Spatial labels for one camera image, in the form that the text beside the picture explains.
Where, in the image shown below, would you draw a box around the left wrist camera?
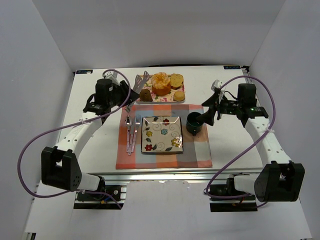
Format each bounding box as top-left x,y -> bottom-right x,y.
102,70 -> 119,85

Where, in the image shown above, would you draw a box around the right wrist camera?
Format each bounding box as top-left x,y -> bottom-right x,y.
211,79 -> 225,102

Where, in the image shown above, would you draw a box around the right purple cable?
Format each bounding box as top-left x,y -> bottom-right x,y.
202,75 -> 276,209

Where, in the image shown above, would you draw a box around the fork with pink handle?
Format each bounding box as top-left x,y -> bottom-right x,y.
129,114 -> 141,154

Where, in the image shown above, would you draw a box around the dark green mug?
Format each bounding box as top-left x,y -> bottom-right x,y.
186,112 -> 204,137

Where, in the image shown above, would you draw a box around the brown chocolate croissant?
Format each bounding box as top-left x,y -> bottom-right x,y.
139,89 -> 153,102

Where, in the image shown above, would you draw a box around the metal serving tongs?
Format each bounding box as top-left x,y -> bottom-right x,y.
125,70 -> 150,113

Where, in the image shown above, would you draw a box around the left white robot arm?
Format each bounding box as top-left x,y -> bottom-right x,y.
41,78 -> 139,192

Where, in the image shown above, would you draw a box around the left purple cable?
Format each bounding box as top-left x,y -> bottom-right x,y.
16,68 -> 132,210

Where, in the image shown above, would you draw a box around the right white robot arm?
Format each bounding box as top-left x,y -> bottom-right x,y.
197,80 -> 305,203

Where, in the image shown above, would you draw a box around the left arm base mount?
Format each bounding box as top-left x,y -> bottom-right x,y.
73,185 -> 125,210

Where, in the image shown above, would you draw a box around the checkered cloth placemat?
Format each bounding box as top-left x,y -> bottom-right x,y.
115,104 -> 213,170

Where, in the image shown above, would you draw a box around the large golden bundt bread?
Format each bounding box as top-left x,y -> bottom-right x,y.
150,72 -> 171,96

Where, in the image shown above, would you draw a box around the aluminium frame rail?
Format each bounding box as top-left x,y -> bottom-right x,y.
37,167 -> 266,187

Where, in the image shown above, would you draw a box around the small round bun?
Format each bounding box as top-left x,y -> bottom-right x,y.
173,91 -> 186,102

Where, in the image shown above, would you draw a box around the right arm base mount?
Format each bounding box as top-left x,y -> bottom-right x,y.
209,184 -> 258,213

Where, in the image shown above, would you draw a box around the purple cable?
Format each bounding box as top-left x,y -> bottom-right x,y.
16,68 -> 132,210
202,75 -> 276,209

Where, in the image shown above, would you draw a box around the seeded bread sandwich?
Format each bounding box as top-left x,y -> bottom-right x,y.
170,73 -> 184,90

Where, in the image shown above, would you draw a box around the floral serving tray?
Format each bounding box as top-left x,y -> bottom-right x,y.
137,74 -> 185,104

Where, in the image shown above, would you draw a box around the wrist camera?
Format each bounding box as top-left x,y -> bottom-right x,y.
211,79 -> 225,102
102,70 -> 119,85

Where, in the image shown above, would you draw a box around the square floral ceramic plate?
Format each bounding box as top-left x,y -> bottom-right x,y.
141,116 -> 184,154

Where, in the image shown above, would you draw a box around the spoon with pink handle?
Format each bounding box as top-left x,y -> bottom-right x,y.
125,115 -> 133,153

